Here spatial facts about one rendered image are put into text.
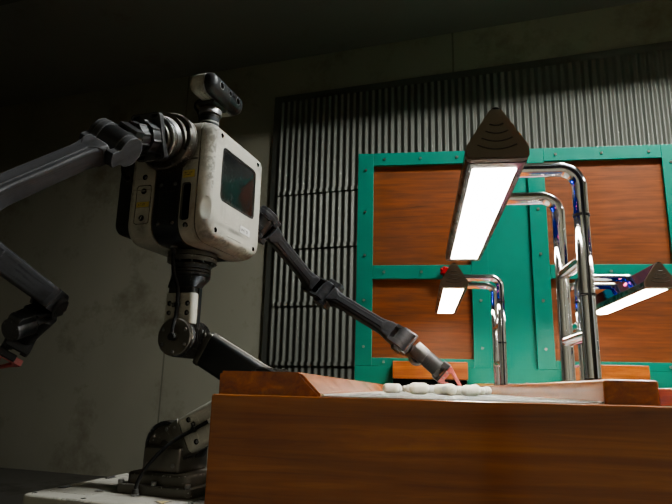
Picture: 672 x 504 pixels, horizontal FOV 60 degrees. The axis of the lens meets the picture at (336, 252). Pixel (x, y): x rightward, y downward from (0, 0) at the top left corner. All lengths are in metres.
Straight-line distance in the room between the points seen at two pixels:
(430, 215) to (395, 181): 0.22
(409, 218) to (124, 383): 3.33
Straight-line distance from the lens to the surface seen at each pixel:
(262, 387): 0.68
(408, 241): 2.56
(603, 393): 0.69
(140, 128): 1.52
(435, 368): 2.01
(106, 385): 5.38
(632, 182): 2.78
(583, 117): 4.55
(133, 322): 5.28
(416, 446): 0.64
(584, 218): 1.00
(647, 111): 4.60
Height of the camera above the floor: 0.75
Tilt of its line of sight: 13 degrees up
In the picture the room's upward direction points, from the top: 1 degrees clockwise
